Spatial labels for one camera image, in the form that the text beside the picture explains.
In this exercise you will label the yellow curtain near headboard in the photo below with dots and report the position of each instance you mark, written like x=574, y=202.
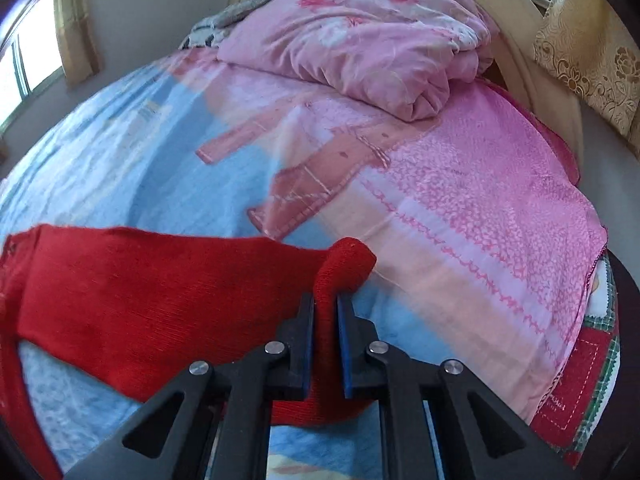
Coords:
x=585, y=45

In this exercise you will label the red christmas patterned quilt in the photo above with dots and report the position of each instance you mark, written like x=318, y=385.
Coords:
x=570, y=414

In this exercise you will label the far window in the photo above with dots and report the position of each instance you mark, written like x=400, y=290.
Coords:
x=30, y=63

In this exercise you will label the pink floral pillow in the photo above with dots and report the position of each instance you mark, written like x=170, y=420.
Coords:
x=397, y=55

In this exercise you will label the blue pink bed sheet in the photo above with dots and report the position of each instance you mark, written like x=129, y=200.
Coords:
x=485, y=248

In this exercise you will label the cream wooden headboard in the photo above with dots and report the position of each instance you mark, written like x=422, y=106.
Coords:
x=529, y=86

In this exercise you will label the grey white folded blanket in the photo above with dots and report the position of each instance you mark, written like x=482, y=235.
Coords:
x=210, y=32

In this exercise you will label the right beige curtain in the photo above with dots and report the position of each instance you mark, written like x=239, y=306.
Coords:
x=79, y=54

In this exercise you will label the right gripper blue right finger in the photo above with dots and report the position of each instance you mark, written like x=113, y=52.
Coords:
x=437, y=421

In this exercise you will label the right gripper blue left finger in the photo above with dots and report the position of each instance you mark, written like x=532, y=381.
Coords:
x=211, y=421

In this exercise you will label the red knitted sweater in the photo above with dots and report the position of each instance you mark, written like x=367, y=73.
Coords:
x=133, y=308

